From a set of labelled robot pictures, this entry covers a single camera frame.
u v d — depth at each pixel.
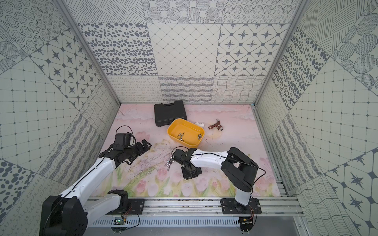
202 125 1.04
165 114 1.10
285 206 0.77
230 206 0.75
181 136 1.01
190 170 0.72
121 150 0.65
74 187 0.44
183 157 0.69
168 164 0.88
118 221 0.71
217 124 1.05
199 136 1.01
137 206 0.74
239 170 0.46
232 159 0.49
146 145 0.80
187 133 1.04
